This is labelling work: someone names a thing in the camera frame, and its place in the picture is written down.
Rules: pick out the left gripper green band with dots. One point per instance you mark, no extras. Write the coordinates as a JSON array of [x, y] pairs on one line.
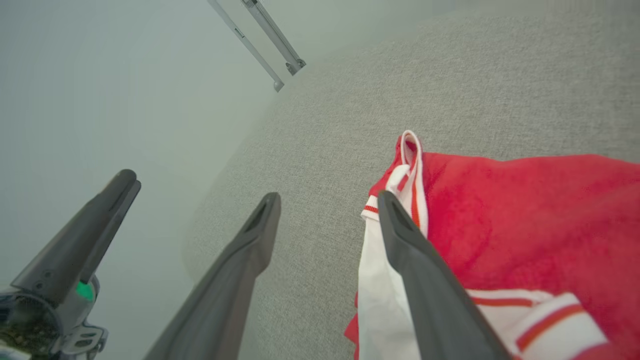
[[82, 315]]

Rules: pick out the grey metal frame post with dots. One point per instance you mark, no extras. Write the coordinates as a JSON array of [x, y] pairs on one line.
[[250, 47]]

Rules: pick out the red jersey white sleeves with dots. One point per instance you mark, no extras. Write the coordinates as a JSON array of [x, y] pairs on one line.
[[525, 225]]

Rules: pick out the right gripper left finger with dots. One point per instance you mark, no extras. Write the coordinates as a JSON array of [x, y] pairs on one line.
[[225, 295]]

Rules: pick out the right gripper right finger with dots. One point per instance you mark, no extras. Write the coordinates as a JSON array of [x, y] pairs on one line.
[[440, 310]]

